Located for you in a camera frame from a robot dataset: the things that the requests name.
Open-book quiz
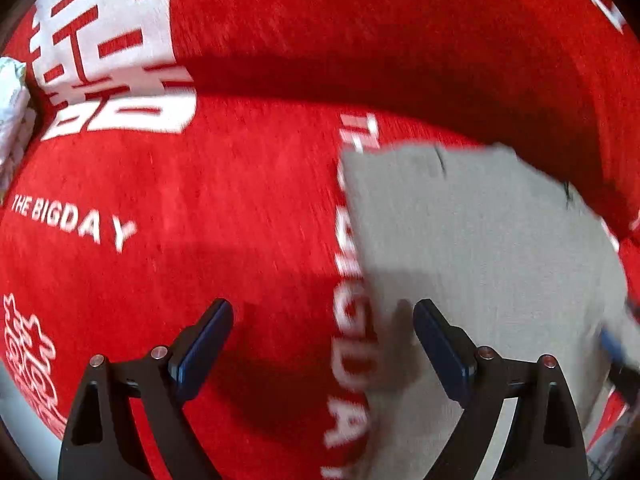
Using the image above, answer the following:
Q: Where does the grey knit sweater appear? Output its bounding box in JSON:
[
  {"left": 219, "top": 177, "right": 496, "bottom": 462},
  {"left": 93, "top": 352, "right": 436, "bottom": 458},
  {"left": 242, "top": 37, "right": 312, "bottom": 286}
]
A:
[{"left": 342, "top": 144, "right": 639, "bottom": 479}]

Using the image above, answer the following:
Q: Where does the white floral pillow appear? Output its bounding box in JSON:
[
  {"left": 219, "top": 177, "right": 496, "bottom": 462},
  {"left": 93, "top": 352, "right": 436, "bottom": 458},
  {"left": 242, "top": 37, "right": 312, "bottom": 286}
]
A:
[{"left": 0, "top": 56, "right": 36, "bottom": 202}]

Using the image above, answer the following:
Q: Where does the red printed blanket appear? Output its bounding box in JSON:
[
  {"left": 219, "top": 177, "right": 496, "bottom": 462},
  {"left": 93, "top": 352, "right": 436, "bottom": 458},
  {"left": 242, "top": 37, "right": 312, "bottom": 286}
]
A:
[{"left": 1, "top": 0, "right": 639, "bottom": 479}]

